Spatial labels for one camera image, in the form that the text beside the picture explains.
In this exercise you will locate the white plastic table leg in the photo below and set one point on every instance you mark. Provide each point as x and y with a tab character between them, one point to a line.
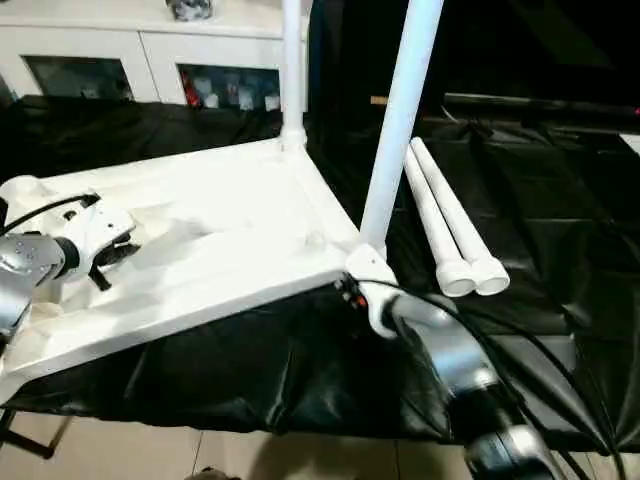
400	125
460	210
294	75
435	220

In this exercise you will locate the white plastic table top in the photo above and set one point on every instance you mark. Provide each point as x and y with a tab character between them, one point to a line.
225	225

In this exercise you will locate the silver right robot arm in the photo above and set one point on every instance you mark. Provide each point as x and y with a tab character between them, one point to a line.
465	350

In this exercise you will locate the black cloth mat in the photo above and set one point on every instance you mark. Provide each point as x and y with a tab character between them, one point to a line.
300	370

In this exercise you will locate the black metal stand leg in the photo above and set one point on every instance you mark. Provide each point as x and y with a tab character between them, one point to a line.
35	440

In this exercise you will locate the small tan label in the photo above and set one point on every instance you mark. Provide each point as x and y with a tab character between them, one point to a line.
379	100

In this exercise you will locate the white cabinet with glass doors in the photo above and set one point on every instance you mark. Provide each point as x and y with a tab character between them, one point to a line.
150	45

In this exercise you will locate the dark round robot part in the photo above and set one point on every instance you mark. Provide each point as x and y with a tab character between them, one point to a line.
211	474

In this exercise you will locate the dark crumpled bag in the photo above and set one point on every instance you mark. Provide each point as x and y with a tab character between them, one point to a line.
191	10

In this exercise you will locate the white flat board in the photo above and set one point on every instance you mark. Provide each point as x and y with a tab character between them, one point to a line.
631	141

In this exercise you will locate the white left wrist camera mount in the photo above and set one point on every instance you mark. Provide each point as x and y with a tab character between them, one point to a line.
97	225

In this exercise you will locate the dark metal rail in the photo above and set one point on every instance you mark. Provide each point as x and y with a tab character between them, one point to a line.
540	104

